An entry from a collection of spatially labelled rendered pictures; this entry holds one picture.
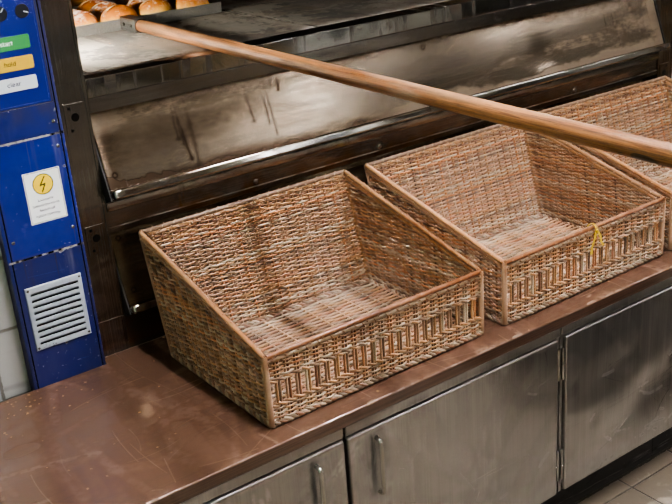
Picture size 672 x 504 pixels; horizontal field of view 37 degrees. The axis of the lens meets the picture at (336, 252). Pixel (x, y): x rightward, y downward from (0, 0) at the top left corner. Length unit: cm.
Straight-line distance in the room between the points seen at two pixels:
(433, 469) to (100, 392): 71
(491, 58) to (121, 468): 146
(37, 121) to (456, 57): 112
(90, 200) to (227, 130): 34
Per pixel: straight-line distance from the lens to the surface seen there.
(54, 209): 208
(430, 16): 256
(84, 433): 200
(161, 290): 216
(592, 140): 140
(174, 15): 270
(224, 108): 226
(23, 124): 203
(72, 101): 209
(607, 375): 250
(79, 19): 262
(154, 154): 218
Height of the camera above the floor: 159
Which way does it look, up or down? 22 degrees down
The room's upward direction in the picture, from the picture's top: 5 degrees counter-clockwise
